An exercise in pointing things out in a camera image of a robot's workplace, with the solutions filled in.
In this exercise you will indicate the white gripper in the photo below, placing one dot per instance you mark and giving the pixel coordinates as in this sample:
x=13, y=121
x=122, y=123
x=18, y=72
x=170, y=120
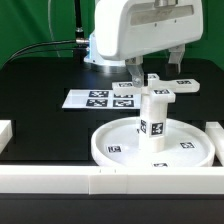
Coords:
x=125, y=29

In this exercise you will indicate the white cross-shaped table base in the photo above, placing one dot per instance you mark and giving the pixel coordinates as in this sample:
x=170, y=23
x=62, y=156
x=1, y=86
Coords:
x=157, y=85

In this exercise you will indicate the white round table top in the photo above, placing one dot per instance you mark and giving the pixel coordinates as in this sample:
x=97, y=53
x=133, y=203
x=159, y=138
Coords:
x=116, y=144

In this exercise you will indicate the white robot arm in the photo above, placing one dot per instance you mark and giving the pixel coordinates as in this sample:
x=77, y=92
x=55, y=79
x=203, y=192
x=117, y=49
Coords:
x=127, y=30

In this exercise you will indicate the black vertical pole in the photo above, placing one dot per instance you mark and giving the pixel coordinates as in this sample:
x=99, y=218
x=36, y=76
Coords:
x=79, y=29

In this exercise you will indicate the white marker plate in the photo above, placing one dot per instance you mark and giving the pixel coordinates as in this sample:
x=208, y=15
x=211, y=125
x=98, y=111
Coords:
x=100, y=99

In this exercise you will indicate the white right fence block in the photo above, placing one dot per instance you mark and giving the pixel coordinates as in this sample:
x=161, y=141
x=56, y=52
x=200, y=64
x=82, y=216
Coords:
x=216, y=132

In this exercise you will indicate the white fence block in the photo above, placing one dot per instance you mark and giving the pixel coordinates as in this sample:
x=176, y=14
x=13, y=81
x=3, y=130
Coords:
x=5, y=133
x=216, y=132

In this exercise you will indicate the white left fence block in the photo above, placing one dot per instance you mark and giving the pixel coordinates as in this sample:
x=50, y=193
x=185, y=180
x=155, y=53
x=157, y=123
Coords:
x=5, y=133

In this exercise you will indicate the white front fence bar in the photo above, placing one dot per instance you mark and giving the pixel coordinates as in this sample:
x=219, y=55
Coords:
x=90, y=180

